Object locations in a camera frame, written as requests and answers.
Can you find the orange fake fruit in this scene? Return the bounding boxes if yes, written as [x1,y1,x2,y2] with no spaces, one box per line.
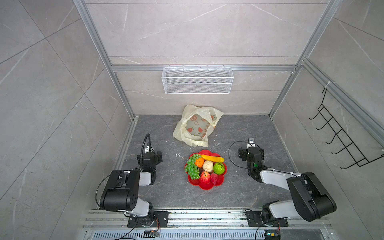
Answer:
[195,158,205,168]

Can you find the yellowish plastic bag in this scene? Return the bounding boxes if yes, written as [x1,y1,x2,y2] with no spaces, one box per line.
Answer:
[173,105,224,148]

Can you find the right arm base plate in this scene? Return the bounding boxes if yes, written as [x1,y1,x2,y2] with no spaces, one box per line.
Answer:
[244,209,289,227]

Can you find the left black corrugated cable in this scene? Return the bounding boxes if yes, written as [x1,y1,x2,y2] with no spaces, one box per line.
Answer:
[139,133,152,169]

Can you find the black wire hook rack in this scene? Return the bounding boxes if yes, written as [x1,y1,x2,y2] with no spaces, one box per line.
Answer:
[309,88,384,170]

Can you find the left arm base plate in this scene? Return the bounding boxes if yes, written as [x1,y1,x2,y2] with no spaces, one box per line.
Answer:
[127,211,170,228]

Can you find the red fake fruit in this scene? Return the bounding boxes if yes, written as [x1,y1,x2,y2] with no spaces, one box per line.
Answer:
[200,171,211,185]

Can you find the yellow fake banana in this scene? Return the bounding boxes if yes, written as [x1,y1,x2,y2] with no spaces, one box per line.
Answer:
[201,155,225,163]

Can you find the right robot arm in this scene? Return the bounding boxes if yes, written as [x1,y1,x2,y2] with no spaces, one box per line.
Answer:
[238,144,337,225]

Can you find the green fake grapes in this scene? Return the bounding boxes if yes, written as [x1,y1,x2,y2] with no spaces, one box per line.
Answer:
[184,154,202,180]

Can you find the white wire mesh basket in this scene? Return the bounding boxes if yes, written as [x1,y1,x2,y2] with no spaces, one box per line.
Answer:
[162,67,234,95]

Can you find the beige fake potato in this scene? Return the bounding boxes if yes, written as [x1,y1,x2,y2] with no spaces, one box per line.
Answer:
[202,161,214,173]

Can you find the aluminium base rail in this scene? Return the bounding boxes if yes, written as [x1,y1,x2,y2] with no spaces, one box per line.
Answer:
[81,209,333,230]

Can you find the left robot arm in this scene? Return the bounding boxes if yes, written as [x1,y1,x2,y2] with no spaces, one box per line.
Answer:
[98,151,163,218]

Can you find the green fake fruit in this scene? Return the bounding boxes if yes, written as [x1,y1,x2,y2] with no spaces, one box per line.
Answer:
[213,163,226,175]

